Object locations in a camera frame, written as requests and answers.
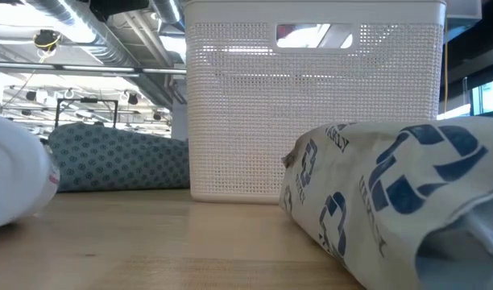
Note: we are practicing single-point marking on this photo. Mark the window with dark frame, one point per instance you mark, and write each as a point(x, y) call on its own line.
point(488, 96)

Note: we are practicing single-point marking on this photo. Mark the teal patterned fabric pouch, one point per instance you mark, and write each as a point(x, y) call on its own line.
point(117, 161)

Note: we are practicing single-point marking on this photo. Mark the white pouch with blue crosses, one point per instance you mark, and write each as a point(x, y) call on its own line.
point(371, 201)

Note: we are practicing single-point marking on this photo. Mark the black ceiling spotlight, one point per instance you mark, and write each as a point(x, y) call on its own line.
point(133, 98)
point(157, 116)
point(31, 95)

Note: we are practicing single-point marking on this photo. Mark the grey horizontal ceiling pipe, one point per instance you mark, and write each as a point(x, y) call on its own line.
point(89, 68)

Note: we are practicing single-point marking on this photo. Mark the white perforated plastic basket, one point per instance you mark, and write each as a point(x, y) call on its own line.
point(270, 121)

